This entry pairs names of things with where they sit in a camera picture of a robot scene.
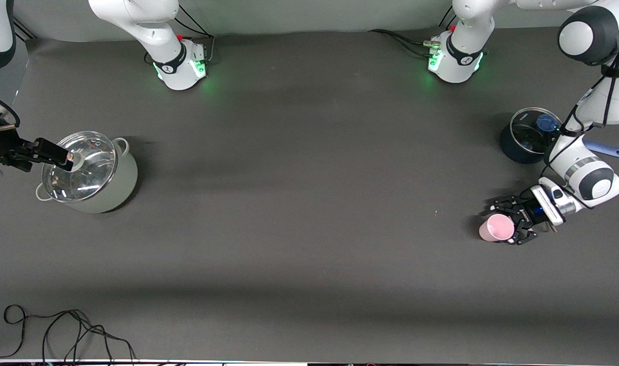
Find dark blue saucepan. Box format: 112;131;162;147
499;108;619;164

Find dark metal frame rail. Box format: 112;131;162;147
12;17;36;41

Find large glass pot lid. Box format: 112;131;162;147
41;131;117;203

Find thin black loose cable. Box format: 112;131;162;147
0;304;137;364

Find pink plastic cup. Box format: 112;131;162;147
479;213;515;242

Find black right arm base cables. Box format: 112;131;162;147
174;5;216;64

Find black left arm base cables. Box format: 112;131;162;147
368;8;460;59

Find pale green cooking pot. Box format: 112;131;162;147
35;131;138;214

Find dark grey table mat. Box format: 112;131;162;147
0;23;619;362

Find black arm base cables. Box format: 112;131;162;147
174;5;216;64
368;8;460;59

